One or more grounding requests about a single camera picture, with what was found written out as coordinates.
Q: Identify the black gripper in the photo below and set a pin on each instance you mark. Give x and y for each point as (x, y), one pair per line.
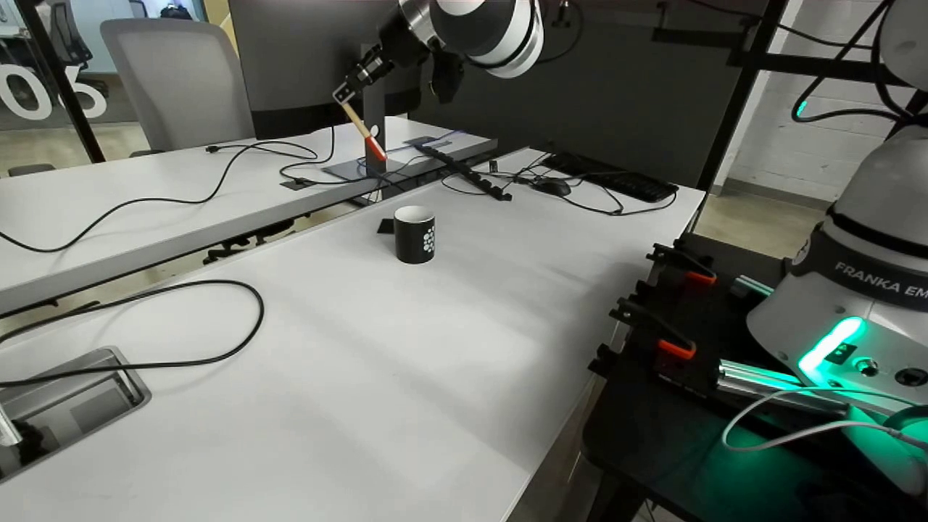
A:
(394, 46)

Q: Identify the red capped beige pen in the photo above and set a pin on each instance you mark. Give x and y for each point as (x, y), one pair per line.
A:
(376, 145)

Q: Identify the monitor stand with plate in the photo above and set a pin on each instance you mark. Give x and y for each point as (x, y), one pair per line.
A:
(446, 149)

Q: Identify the black mug white print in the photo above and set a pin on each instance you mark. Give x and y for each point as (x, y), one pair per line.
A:
(416, 239)

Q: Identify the grey office chair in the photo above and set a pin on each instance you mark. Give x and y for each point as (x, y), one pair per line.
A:
(179, 82)

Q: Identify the black desk partition panel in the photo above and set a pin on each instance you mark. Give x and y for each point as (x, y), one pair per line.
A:
(627, 116)

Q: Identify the black flat device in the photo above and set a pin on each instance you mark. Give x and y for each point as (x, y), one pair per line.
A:
(619, 176)

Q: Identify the black slanted stand pole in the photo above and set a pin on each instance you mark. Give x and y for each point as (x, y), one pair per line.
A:
(69, 91)

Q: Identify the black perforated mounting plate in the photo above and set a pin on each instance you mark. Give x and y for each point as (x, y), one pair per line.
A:
(677, 453)

